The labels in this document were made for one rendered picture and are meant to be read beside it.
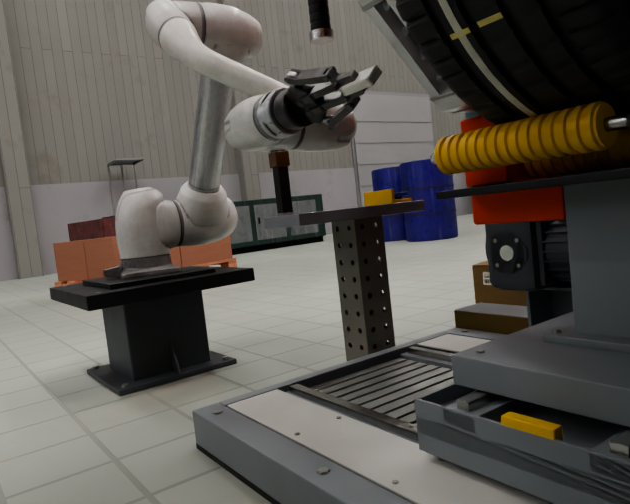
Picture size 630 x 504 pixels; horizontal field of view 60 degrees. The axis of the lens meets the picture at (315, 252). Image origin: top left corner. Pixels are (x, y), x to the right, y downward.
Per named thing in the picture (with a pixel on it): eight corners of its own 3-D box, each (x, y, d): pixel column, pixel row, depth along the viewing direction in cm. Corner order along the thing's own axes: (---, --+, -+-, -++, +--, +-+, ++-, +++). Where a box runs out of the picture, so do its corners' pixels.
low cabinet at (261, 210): (270, 243, 984) (265, 202, 979) (327, 240, 844) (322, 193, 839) (171, 257, 876) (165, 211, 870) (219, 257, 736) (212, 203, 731)
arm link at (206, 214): (162, 231, 189) (221, 225, 201) (179, 257, 178) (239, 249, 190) (182, -7, 150) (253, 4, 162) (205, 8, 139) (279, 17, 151)
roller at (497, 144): (618, 146, 60) (614, 93, 60) (422, 178, 84) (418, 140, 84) (643, 145, 63) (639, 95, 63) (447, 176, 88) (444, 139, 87)
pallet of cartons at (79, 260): (184, 274, 525) (178, 229, 522) (247, 273, 463) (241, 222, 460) (50, 300, 430) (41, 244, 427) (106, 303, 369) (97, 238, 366)
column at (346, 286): (370, 374, 146) (353, 219, 143) (347, 368, 154) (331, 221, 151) (397, 365, 152) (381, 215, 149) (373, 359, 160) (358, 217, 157)
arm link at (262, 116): (244, 116, 101) (259, 109, 96) (269, 83, 104) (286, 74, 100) (277, 150, 105) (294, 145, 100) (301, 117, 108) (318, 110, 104)
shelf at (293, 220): (299, 226, 129) (298, 213, 129) (264, 229, 143) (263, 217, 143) (425, 210, 154) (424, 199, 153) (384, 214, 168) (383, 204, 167)
